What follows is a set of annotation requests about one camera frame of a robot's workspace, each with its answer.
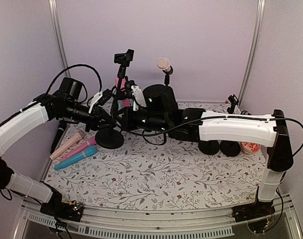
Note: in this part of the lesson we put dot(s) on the front aluminium rail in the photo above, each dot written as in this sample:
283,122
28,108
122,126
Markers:
210,223

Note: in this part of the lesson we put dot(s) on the aluminium frame post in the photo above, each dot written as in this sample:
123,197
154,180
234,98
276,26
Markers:
253,48
57,33

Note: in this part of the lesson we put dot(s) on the black microphone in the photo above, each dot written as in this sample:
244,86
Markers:
60,130

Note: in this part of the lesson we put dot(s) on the blue microphone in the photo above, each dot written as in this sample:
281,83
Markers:
87,152

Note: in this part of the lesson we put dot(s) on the round stand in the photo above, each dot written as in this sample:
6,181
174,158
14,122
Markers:
107,136
230,148
234,101
209,147
167,79

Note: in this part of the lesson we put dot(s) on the orange patterned small bowl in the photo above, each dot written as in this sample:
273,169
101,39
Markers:
250,148

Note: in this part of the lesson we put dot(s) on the tall pink microphone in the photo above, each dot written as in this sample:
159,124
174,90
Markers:
124,101

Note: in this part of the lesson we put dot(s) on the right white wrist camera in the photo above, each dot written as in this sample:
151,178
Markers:
134,92

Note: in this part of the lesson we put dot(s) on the right aluminium frame post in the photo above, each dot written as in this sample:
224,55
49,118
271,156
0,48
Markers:
253,48

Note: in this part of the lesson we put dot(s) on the beige microphone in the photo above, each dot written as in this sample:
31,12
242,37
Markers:
164,65
70,142

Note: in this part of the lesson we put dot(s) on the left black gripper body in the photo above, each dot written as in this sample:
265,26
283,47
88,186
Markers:
93,119

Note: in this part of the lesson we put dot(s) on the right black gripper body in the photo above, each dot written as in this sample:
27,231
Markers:
130,124

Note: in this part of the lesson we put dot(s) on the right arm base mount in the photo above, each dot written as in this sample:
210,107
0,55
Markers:
252,211

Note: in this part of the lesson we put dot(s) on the short pink microphone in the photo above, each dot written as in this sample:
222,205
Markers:
90,142

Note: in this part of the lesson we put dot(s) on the left aluminium frame post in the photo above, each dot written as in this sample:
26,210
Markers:
57,33

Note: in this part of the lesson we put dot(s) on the floral table mat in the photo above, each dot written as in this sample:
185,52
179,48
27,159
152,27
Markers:
149,174

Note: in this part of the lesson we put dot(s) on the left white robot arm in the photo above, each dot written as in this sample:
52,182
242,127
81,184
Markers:
61,104

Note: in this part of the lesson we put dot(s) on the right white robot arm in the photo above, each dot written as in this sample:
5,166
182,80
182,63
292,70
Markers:
155,109

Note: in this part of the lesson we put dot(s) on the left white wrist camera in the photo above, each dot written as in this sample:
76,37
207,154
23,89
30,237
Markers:
100,98

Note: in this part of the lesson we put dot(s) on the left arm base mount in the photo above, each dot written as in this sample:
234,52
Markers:
72,210

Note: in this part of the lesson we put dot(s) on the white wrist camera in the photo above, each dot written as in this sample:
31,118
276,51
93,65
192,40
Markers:
100,98
134,92

